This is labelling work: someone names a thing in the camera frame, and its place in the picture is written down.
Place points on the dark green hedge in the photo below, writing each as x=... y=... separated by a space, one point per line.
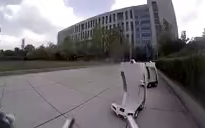
x=190 y=73

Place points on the white small delivery robot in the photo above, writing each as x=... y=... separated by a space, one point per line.
x=152 y=75
x=133 y=86

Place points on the large curved glass building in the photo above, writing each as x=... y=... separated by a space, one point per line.
x=136 y=23

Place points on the grass strip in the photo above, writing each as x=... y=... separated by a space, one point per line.
x=30 y=65

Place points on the robot's own part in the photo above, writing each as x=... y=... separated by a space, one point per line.
x=68 y=123
x=132 y=123

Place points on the row of trees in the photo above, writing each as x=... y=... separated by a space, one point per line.
x=40 y=53

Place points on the group of trees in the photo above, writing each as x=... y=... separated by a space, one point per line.
x=170 y=46

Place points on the grey concrete slab pavement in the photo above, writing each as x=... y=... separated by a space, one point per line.
x=73 y=86

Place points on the grey concrete kerb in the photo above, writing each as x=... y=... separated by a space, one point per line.
x=190 y=104

